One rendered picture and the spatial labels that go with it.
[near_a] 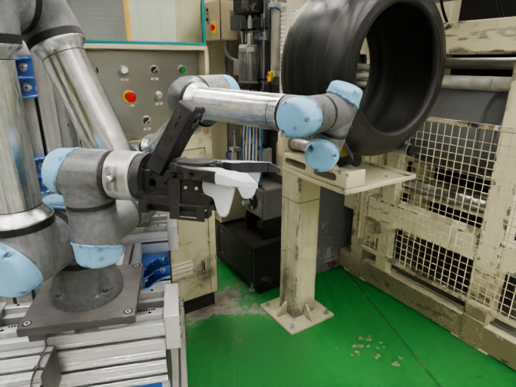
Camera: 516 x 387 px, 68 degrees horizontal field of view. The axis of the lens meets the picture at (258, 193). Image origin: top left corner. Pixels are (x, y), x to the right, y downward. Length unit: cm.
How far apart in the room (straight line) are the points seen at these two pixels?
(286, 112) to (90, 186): 36
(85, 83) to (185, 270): 130
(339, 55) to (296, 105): 49
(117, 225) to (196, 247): 123
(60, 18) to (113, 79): 88
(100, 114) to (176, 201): 27
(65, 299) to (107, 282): 8
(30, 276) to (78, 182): 20
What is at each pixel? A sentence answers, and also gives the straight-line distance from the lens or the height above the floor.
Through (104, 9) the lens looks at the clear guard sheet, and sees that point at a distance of 163.
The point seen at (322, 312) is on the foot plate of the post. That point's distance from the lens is 205.
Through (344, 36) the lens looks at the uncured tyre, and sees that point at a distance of 119.
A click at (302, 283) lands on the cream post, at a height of 20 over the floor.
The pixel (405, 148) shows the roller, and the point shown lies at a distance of 151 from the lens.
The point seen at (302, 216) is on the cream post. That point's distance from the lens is 172.
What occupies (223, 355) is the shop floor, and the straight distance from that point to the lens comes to 181.
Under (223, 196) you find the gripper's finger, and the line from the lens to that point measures 49.
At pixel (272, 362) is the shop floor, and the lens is 177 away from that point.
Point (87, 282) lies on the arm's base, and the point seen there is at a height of 78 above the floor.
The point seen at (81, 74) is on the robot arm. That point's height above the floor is 119.
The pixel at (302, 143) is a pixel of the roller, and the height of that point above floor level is 91.
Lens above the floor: 121
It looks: 19 degrees down
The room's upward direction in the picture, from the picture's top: straight up
